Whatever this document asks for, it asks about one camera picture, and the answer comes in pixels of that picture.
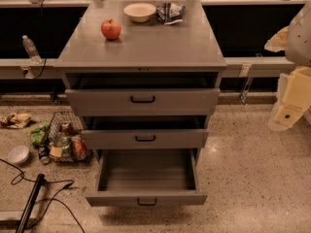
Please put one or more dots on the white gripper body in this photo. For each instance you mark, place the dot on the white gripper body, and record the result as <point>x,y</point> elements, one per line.
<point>299,41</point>

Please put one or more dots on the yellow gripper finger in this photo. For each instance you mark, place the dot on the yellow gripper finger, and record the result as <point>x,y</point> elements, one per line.
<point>293,97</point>
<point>278,41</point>

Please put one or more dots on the red apple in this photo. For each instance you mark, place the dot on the red apple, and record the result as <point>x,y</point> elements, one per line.
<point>110,29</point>

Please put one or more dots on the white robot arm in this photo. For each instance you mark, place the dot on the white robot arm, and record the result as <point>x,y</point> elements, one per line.
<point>294,90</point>

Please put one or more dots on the grey middle drawer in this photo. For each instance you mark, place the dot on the grey middle drawer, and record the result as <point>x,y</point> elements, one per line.
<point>145,139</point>

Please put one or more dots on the grey drawer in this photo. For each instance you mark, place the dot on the grey drawer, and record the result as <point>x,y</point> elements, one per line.
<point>146,178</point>
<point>142,102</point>
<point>145,139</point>

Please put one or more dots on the grey drawer cabinet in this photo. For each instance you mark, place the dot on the grey drawer cabinet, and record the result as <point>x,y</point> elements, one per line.
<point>146,55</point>

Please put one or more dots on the grey top drawer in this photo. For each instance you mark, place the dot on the grey top drawer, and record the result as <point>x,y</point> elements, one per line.
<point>142,102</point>

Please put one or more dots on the grey bottom drawer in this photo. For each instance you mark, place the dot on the grey bottom drawer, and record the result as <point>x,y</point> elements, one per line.
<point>146,178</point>

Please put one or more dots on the crumpled dark patterned cloth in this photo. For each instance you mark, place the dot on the crumpled dark patterned cloth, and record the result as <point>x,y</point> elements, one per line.
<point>170,13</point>

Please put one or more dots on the white ceramic bowl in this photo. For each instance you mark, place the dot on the white ceramic bowl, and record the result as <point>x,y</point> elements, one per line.
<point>139,12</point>

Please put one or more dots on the red can in basket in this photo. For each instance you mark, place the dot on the red can in basket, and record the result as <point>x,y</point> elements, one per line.
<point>79,147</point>

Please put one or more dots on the green can in basket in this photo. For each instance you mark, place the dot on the green can in basket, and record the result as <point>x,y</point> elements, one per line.
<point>66,146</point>

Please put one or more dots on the clear plastic water bottle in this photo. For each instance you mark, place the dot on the clear plastic water bottle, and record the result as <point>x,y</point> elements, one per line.
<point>31,50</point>

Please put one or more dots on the green chip bag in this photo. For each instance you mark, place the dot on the green chip bag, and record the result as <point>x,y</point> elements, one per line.
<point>38,133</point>

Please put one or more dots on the soda can on floor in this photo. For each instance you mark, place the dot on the soda can on floor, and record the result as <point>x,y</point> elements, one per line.
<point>44,154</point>

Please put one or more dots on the crumpled brown snack bag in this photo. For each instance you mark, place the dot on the crumpled brown snack bag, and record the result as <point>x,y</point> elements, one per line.
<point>15,120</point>

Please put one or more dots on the white bowl on floor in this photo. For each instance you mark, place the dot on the white bowl on floor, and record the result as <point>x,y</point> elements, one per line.
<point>19,154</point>

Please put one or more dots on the black pole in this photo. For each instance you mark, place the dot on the black pole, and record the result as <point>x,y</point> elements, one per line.
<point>30,203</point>

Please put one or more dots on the wire mesh basket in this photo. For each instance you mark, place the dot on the wire mesh basket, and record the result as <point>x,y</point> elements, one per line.
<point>64,124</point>

